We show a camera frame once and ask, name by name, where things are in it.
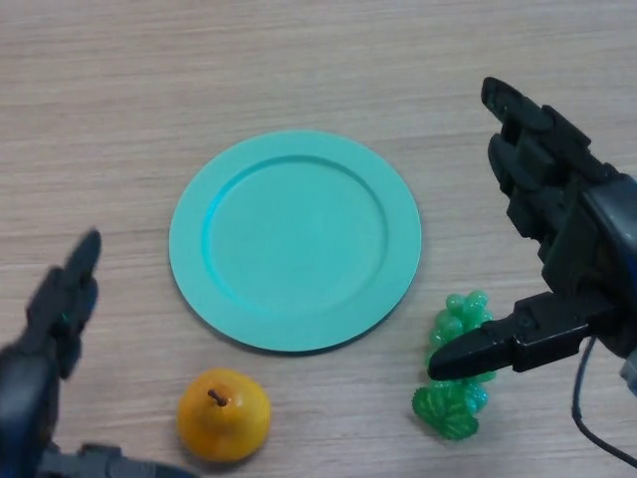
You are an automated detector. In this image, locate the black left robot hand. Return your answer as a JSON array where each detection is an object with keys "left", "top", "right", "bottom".
[{"left": 0, "top": 228, "right": 200, "bottom": 478}]

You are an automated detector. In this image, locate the yellow pear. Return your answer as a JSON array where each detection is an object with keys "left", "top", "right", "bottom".
[{"left": 176, "top": 366, "right": 273, "bottom": 462}]

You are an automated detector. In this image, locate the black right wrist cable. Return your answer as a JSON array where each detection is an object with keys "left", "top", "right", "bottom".
[{"left": 570, "top": 338, "right": 637, "bottom": 464}]

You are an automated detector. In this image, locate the teal round plate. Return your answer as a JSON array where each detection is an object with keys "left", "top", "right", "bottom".
[{"left": 167, "top": 129, "right": 424, "bottom": 356}]

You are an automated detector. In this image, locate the green plastic grape bunch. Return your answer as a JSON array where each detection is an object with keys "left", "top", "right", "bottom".
[{"left": 410, "top": 291, "right": 495, "bottom": 442}]

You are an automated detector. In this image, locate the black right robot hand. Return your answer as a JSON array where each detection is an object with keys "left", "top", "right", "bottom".
[{"left": 427, "top": 76, "right": 637, "bottom": 383}]

